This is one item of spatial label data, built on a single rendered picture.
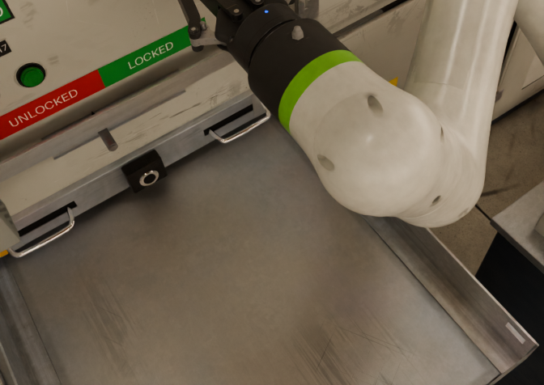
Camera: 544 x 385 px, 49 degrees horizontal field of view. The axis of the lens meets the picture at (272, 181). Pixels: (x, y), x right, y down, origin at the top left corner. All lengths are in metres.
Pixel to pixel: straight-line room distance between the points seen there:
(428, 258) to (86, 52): 0.54
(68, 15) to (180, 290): 0.41
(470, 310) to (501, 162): 1.26
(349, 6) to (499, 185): 1.02
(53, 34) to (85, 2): 0.05
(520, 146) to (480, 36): 1.54
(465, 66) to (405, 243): 0.37
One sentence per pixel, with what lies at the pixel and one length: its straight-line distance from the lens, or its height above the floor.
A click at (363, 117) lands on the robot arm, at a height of 1.28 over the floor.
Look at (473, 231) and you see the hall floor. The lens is 1.93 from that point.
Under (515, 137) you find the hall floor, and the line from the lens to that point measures 2.17.
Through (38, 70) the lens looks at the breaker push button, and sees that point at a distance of 0.77.
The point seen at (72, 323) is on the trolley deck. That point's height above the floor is 0.85.
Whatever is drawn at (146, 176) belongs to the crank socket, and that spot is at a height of 0.90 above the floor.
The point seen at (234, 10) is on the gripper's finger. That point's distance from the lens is 0.61.
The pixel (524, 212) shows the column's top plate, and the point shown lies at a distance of 1.09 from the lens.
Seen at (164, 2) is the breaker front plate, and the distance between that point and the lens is 0.80.
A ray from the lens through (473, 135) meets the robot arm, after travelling 0.60.
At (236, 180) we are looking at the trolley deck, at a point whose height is 0.85.
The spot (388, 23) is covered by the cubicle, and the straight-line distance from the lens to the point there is 1.32.
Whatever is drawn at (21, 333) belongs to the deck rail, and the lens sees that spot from 0.94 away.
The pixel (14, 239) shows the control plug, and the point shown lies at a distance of 0.80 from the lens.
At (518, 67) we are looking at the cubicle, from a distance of 1.96.
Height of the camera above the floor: 1.64
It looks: 56 degrees down
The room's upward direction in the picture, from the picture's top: 7 degrees counter-clockwise
